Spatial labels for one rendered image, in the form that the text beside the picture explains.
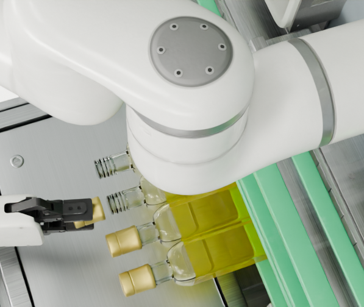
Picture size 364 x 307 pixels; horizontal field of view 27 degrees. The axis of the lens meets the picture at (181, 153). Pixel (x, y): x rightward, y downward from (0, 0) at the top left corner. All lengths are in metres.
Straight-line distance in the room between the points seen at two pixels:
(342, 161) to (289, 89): 0.40
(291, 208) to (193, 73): 0.48
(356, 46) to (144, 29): 0.19
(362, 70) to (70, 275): 0.70
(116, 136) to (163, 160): 0.70
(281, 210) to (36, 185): 0.45
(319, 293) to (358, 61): 0.40
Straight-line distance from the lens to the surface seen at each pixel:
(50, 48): 0.55
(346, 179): 0.99
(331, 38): 0.64
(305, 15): 1.09
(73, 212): 1.07
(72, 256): 1.21
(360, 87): 0.63
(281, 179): 0.99
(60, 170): 1.26
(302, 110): 0.61
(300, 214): 0.98
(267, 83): 0.62
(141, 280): 1.05
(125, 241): 1.07
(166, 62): 0.52
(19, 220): 1.05
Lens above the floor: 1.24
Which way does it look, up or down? 11 degrees down
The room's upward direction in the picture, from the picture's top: 108 degrees counter-clockwise
